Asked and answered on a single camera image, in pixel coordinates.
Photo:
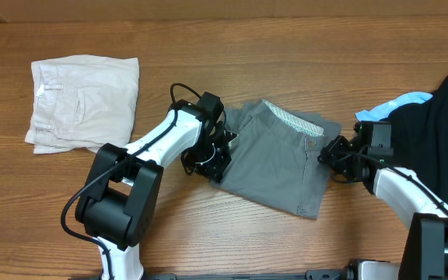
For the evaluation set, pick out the grey shorts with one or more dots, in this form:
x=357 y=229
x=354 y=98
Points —
x=274 y=157

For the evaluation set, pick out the light blue garment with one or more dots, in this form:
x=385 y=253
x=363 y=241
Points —
x=383 y=110

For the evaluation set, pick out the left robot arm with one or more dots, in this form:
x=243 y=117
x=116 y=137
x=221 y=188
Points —
x=119 y=197

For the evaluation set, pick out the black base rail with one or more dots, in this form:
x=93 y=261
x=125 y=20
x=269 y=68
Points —
x=239 y=276

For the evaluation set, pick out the black garment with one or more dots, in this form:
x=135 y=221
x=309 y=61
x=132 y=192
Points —
x=419 y=137

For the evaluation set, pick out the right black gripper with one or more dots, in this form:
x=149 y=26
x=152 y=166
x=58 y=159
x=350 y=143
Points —
x=334 y=152

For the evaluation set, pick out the folded beige shorts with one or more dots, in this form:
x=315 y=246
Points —
x=82 y=101

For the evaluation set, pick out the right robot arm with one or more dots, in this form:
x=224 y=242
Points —
x=369 y=158

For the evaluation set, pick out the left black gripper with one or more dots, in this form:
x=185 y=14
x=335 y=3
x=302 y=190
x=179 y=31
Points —
x=213 y=170

